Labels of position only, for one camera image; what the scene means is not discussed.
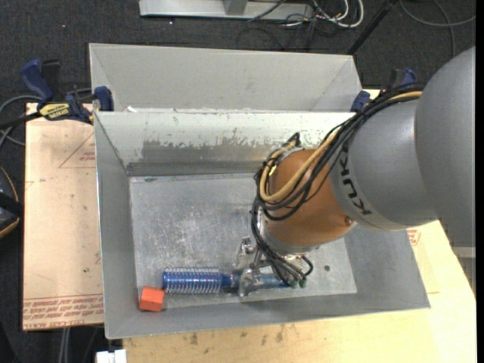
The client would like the orange block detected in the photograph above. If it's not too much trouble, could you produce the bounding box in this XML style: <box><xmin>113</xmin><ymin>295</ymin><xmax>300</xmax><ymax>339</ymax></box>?
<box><xmin>138</xmin><ymin>286</ymin><xmax>166</xmax><ymax>312</ymax></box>

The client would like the brown cardboard board red print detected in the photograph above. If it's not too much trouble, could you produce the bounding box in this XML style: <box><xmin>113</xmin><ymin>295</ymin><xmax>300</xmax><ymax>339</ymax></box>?
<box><xmin>22</xmin><ymin>102</ymin><xmax>105</xmax><ymax>332</ymax></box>

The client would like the grey metal bin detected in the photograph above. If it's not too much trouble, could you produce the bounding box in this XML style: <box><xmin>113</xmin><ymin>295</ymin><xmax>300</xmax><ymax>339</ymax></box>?
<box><xmin>88</xmin><ymin>42</ymin><xmax>432</xmax><ymax>340</ymax></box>

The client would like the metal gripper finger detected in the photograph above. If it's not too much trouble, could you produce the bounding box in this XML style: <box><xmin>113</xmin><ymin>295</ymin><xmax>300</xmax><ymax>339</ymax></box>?
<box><xmin>237</xmin><ymin>265</ymin><xmax>265</xmax><ymax>299</ymax></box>
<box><xmin>234</xmin><ymin>236</ymin><xmax>260</xmax><ymax>270</ymax></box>

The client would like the blue hairbrush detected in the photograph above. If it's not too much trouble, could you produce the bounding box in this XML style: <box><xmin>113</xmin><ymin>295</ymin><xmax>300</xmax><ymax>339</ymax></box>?
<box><xmin>161</xmin><ymin>265</ymin><xmax>293</xmax><ymax>295</ymax></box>

